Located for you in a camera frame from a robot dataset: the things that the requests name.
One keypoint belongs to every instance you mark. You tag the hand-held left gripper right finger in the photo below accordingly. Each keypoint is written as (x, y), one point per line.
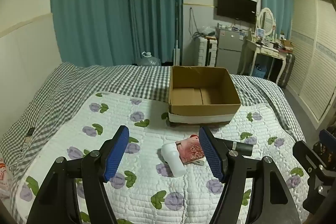
(211, 155)

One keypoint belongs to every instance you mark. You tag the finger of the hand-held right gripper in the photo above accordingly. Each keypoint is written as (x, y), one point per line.
(315, 176)
(326, 138)

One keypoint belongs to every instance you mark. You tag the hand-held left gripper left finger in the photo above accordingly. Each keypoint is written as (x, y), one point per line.
(116, 155)

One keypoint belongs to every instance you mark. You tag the black cylindrical flashlight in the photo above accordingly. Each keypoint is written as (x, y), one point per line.
(241, 148)

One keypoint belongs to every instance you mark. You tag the white plastic bottle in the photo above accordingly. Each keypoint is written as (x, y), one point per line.
(173, 161)

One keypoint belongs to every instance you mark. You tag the cardboard box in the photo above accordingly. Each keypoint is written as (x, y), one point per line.
(204, 113)

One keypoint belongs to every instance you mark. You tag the red patterned packet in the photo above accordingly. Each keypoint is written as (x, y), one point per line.
(190, 153)

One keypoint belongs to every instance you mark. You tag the white floral quilt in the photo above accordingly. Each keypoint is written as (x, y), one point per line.
(147, 187)

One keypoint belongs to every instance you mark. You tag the dark suitcase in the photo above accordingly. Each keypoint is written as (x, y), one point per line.
(288, 69)

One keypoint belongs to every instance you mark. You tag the grey checked blanket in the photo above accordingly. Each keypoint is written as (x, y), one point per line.
(78, 82)

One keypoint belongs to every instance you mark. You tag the white louvred wardrobe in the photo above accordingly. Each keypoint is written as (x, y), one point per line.
(312, 56)

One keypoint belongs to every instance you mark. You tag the black remote control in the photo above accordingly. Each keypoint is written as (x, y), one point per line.
(28, 138)

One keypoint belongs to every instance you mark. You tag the blue basket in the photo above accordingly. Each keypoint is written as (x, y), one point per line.
(259, 71)

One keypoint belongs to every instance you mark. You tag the clear water jug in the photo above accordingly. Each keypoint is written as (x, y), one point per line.
(149, 60)

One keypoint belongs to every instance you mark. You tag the grey fridge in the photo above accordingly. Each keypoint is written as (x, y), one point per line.
(228, 56)

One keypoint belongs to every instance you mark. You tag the white suitcase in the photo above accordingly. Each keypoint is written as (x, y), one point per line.
(206, 52)

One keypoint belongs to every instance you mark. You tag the white flat mop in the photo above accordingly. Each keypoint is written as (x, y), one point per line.
(176, 56)

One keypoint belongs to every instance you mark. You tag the white dressing table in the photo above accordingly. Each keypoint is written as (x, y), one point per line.
(265, 50)

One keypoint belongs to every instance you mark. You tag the white pillow with orange print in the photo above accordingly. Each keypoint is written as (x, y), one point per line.
(4, 179)

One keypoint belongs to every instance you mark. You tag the clear plastic bag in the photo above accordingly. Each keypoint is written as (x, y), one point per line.
(208, 32)

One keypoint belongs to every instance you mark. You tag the white oval mirror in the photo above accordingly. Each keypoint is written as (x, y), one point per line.
(267, 20)

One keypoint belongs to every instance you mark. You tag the wide teal curtain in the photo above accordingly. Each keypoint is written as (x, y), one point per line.
(105, 3)

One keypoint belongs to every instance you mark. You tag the small photo frame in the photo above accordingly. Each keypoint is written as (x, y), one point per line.
(260, 33)

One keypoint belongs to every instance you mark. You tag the black wall television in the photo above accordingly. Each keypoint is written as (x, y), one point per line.
(236, 7)

